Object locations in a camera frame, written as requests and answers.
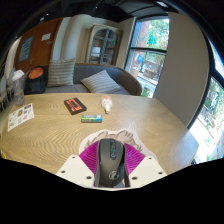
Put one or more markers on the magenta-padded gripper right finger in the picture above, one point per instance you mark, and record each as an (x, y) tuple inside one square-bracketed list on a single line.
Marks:
[(146, 170)]

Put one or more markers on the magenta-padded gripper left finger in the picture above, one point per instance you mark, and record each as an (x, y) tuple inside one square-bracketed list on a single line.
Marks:
[(75, 168)]

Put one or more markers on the black computer mouse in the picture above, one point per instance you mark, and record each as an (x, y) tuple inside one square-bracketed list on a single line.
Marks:
[(110, 163)]

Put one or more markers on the cat-shaped mouse pad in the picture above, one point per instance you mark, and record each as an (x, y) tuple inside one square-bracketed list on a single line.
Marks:
[(123, 136)]

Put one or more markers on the small green and blue pack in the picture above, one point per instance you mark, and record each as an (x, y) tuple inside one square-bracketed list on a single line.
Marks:
[(92, 118)]

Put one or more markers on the black and red flat box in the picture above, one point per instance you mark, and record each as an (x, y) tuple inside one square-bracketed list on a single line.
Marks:
[(75, 106)]

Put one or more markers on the small white squeeze bottle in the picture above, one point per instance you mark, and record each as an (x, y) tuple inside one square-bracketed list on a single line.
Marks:
[(106, 103)]

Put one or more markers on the white printed paper sheet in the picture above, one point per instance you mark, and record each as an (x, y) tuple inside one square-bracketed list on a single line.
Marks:
[(20, 116)]

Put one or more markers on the black-framed window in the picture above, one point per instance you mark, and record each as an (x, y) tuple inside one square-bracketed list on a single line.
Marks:
[(211, 113), (146, 56)]

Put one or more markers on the flat striped grey cushion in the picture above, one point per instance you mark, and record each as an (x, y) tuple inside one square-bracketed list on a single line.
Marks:
[(100, 82)]

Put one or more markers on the grey curved sofa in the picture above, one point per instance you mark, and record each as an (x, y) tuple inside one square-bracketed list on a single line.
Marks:
[(126, 81)]

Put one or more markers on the black stool with orange top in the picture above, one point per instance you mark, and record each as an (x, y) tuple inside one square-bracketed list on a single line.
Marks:
[(36, 81)]

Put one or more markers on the large striped grey cushion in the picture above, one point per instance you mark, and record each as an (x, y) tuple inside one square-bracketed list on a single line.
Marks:
[(61, 72)]

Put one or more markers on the clear bottle with white lid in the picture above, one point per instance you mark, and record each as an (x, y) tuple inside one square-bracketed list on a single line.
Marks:
[(18, 88)]

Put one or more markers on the group of white chairs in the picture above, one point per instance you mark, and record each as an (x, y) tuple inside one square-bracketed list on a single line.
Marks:
[(5, 93)]

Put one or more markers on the orange wooden door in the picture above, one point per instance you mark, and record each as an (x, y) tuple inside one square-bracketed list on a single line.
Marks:
[(41, 53)]

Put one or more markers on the glass-door wooden cabinet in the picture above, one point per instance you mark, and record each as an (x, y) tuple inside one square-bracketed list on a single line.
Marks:
[(102, 45)]

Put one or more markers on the blue poster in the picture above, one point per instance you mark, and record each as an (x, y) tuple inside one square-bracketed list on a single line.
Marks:
[(25, 49)]

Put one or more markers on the small white door sign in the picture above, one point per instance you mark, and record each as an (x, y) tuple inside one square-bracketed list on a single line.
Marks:
[(46, 36)]

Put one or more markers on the white ceiling light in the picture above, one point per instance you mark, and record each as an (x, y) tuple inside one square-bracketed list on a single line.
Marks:
[(162, 4)]

